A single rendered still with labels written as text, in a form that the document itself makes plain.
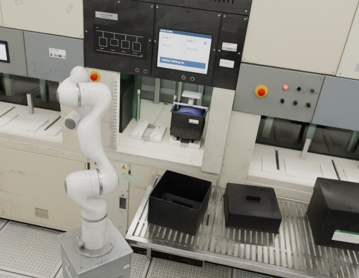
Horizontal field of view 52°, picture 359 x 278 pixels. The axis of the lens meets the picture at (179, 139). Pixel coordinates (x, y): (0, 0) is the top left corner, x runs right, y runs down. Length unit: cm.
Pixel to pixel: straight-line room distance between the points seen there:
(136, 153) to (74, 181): 84
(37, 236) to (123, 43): 169
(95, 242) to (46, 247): 121
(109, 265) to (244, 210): 75
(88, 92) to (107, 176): 37
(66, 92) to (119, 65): 65
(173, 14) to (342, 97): 99
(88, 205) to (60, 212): 122
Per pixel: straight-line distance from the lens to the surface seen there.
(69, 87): 159
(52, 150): 260
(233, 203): 207
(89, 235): 181
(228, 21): 198
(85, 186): 162
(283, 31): 200
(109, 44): 215
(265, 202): 214
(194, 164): 232
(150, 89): 312
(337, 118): 217
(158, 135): 254
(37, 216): 303
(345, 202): 208
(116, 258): 185
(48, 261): 291
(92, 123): 159
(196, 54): 203
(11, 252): 303
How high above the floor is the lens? 211
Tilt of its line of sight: 29 degrees down
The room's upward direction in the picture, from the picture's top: 6 degrees clockwise
